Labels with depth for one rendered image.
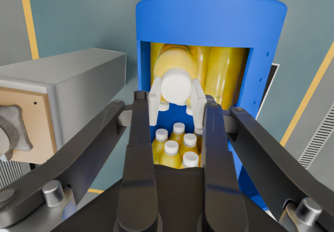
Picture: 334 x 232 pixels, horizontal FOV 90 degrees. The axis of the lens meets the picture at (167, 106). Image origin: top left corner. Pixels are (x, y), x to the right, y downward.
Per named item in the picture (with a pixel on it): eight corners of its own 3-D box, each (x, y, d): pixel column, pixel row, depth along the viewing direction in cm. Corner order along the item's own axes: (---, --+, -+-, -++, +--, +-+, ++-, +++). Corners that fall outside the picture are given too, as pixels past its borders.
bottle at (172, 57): (159, 38, 36) (148, 56, 20) (192, 39, 36) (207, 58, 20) (159, 70, 40) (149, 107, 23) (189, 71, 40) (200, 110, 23)
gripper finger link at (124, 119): (145, 128, 14) (109, 126, 14) (152, 104, 18) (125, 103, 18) (145, 113, 13) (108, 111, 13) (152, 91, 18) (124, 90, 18)
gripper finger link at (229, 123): (208, 116, 13) (247, 118, 13) (201, 94, 18) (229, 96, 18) (206, 132, 14) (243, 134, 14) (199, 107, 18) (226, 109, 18)
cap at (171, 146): (180, 152, 47) (181, 146, 46) (167, 155, 45) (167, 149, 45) (174, 144, 50) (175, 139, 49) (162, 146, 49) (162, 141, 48)
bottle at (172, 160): (183, 199, 54) (188, 153, 46) (162, 207, 51) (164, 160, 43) (174, 183, 60) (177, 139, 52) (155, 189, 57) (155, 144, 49)
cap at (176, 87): (161, 69, 21) (160, 73, 19) (192, 70, 21) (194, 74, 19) (161, 97, 23) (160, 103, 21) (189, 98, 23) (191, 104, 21)
